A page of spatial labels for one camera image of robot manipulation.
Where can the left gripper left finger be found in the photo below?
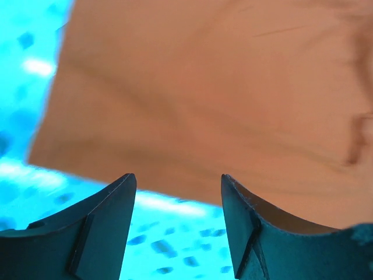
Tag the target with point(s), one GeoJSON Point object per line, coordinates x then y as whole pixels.
{"type": "Point", "coordinates": [86, 240]}

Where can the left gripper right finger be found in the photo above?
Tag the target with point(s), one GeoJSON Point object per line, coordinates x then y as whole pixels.
{"type": "Point", "coordinates": [267, 242]}

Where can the orange t-shirt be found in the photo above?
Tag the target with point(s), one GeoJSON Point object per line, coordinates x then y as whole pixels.
{"type": "Point", "coordinates": [277, 94]}

